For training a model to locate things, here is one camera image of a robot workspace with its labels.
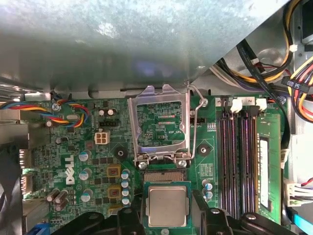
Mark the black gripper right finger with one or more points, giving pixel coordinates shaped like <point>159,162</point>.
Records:
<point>203,220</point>

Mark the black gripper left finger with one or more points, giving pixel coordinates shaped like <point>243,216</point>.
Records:
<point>130,222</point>

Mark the blue board connector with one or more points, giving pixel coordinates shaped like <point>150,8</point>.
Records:
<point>40,228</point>

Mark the black PC case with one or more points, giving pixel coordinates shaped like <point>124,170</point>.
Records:
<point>266,58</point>

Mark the grey power supply unit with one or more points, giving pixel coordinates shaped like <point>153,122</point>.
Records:
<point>122,36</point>

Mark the black RAM slot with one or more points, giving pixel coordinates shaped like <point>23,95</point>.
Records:
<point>252,159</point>
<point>223,159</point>
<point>244,159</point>
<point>233,159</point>

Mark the green motherboard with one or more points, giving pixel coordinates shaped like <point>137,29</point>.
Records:
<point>210,156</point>

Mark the CPU socket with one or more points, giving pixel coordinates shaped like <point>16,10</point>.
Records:
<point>162,176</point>

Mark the green RAM stick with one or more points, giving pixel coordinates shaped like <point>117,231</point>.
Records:
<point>267,159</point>

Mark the silver topped CPU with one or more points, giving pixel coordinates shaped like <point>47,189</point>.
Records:
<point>167,205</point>

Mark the black case fan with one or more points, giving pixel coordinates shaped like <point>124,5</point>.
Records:
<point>9,195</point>

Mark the metal socket cover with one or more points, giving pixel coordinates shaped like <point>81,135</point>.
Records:
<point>149,94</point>

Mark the white board power connector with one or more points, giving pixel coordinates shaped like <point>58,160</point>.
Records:
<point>102,138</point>

